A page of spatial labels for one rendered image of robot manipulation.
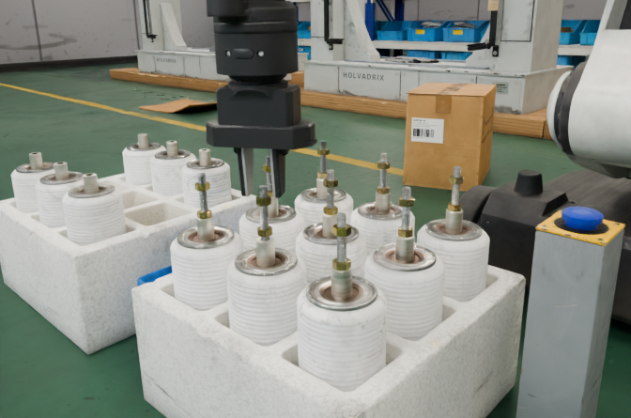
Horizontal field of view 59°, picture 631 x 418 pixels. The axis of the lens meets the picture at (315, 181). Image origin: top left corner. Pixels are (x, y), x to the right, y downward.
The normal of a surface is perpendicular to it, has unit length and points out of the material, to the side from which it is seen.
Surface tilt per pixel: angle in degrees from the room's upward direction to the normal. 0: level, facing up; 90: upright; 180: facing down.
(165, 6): 69
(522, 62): 90
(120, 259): 90
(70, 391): 0
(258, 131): 90
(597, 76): 49
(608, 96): 62
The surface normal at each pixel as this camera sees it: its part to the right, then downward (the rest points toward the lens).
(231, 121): -0.22, 0.28
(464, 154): -0.43, 0.26
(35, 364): -0.01, -0.96
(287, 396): -0.68, 0.22
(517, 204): -0.50, -0.53
